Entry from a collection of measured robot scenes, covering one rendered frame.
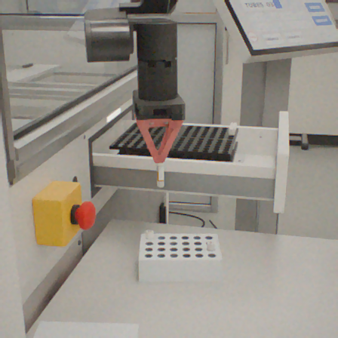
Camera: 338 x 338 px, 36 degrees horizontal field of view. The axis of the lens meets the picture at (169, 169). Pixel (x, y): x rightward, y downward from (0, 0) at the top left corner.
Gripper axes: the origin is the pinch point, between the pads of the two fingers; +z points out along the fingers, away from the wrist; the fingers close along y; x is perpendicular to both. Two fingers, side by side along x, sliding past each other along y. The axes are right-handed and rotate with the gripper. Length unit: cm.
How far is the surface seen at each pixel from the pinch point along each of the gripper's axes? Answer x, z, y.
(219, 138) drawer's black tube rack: 14.4, 4.3, -20.3
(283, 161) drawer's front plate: 20.3, 2.6, -1.8
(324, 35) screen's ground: 76, -4, -112
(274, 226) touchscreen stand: 62, 74, -113
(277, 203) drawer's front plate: 19.9, 10.1, -1.8
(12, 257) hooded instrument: -12, -17, 57
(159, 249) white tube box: -0.5, 14.2, 3.1
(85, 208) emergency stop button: -11.1, 4.3, 7.5
